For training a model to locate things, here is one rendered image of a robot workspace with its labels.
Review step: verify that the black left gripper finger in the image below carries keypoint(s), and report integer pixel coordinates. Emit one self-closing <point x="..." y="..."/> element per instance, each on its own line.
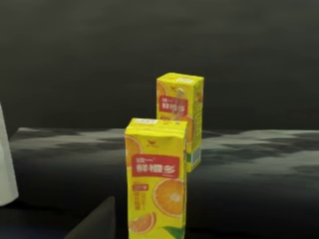
<point x="97" y="221"/>

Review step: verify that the yellow orange juice carton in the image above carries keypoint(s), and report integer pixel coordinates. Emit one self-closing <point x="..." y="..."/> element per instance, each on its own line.
<point x="155" y="179"/>
<point x="180" y="99"/>

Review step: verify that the white object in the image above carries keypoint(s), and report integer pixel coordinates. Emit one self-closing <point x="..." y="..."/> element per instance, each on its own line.
<point x="6" y="164"/>

